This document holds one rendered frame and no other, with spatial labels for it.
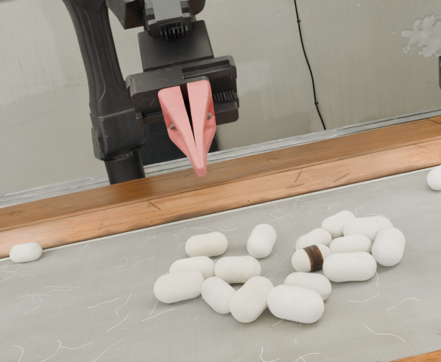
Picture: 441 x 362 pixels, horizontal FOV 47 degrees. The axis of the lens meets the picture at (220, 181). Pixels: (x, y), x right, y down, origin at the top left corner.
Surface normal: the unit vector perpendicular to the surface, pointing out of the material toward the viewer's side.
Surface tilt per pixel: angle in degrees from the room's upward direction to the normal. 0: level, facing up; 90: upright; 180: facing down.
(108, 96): 92
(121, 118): 92
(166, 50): 40
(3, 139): 90
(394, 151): 45
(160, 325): 0
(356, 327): 0
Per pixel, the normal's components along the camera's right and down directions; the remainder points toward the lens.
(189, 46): -0.08, -0.53
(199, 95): 0.00, -0.20
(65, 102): 0.05, 0.29
